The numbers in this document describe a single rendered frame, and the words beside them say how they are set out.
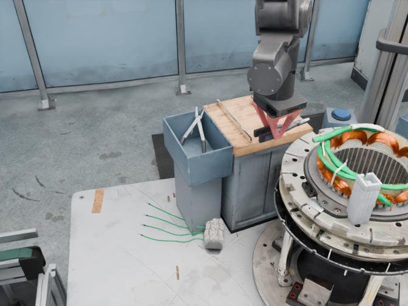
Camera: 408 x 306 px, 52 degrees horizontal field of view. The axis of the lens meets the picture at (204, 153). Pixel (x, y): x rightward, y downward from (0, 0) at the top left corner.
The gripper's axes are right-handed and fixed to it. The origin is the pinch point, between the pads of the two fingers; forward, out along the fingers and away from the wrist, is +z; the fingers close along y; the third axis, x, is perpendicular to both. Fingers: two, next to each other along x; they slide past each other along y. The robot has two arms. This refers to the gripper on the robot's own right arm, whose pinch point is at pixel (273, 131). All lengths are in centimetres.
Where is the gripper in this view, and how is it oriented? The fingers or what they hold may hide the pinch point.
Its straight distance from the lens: 84.2
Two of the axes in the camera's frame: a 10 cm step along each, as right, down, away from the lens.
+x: 9.0, -3.1, 3.2
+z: 0.3, 7.6, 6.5
